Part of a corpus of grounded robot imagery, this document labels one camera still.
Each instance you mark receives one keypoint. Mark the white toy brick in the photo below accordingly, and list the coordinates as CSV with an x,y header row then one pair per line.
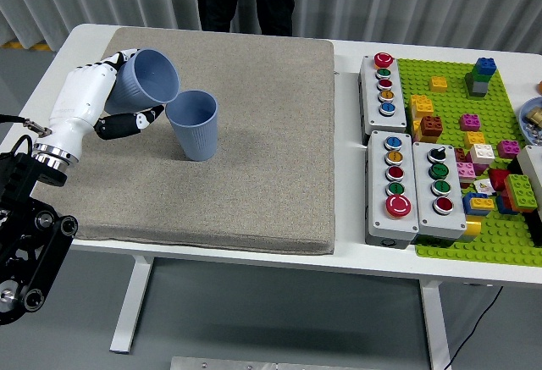
x,y
482,154

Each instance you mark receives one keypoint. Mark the grey-brown mat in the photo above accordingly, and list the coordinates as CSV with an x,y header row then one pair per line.
x,y
254,167

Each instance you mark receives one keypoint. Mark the blue toy brick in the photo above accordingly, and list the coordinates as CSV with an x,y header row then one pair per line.
x,y
468,205
485,66

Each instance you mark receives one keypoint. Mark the lime green toy brick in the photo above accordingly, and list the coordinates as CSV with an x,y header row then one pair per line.
x,y
521,188

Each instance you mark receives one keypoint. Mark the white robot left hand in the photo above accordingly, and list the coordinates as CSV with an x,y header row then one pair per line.
x,y
80,99

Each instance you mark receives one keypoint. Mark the yellow black floor tape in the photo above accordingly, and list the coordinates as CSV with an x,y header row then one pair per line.
x,y
17,44

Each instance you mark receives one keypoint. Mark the white table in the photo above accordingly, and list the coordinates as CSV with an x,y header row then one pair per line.
x,y
347,260

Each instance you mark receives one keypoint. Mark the brown toy brick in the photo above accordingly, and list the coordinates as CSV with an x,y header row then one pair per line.
x,y
431,126

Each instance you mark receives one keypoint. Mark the grey toy brick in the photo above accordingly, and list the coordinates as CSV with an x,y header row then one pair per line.
x,y
478,89

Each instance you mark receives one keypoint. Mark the blue bowl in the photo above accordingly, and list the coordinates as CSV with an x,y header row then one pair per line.
x,y
525,112

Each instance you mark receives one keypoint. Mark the dark green toy brick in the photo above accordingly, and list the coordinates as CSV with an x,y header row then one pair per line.
x,y
473,78

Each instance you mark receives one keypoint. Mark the blue ribbed cup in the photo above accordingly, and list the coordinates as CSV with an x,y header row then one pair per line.
x,y
197,137
148,78

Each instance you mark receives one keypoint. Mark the white warning label piece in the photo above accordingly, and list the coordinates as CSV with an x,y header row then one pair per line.
x,y
482,186

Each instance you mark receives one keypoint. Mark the magenta toy brick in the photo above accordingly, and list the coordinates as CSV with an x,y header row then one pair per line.
x,y
470,122
508,149

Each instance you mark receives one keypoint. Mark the brass fitting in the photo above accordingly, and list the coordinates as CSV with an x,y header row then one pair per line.
x,y
535,116

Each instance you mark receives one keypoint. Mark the grey five-button control box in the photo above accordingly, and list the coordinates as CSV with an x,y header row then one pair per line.
x,y
377,121
377,222

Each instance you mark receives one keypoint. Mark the grey selector switch control box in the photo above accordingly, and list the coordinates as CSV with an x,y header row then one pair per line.
x,y
440,226

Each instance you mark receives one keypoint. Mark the white table leg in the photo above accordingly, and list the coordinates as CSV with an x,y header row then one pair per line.
x,y
131,302
436,323

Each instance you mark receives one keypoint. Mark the green studded baseplate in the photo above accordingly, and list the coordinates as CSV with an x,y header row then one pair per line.
x,y
499,243

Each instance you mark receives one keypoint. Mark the pink toy brick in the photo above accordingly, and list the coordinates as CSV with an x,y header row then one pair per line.
x,y
465,172

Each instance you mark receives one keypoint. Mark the red toy brick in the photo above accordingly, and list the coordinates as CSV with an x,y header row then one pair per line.
x,y
499,178

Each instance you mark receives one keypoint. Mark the white box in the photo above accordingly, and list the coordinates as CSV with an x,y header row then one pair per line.
x,y
533,167

